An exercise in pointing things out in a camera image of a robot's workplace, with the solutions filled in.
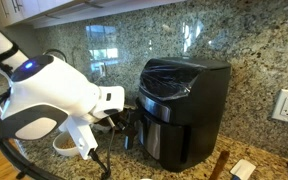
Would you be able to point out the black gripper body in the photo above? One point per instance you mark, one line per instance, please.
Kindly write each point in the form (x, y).
(124, 121)

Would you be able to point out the air fryer basket with handle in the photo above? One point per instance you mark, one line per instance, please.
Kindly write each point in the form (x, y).
(161, 140)

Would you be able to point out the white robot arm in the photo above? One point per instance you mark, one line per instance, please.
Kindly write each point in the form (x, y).
(44, 91)

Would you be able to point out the black air fryer body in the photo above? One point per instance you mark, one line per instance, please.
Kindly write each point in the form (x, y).
(188, 92)

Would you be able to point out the white bowl of grains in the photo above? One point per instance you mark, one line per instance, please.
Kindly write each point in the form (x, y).
(64, 145)

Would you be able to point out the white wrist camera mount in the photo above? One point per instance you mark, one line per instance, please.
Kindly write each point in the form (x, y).
(82, 135)

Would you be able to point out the wooden spatula handle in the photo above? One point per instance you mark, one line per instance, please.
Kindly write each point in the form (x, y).
(220, 164)

